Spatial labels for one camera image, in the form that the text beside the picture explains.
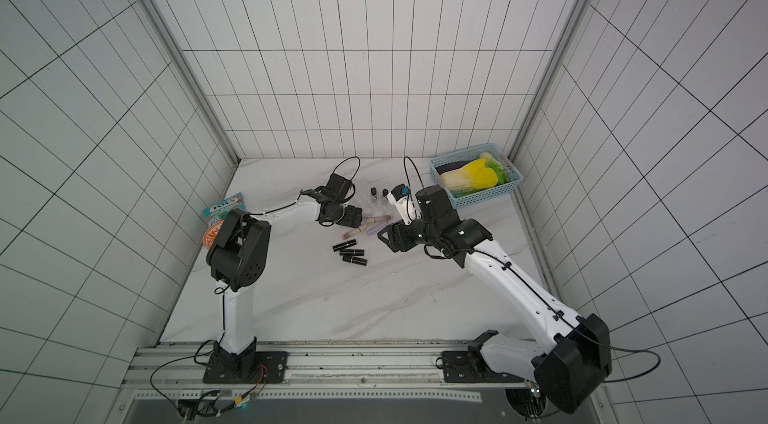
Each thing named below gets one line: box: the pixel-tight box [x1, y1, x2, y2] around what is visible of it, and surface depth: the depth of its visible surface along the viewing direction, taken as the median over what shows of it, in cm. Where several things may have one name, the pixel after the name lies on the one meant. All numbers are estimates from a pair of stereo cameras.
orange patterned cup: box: [202, 219, 225, 250], surface depth 96 cm
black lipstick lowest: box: [342, 256, 368, 266], surface depth 92 cm
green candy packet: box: [203, 192, 246, 226], surface depth 105 cm
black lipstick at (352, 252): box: [340, 249, 364, 256], surface depth 94 cm
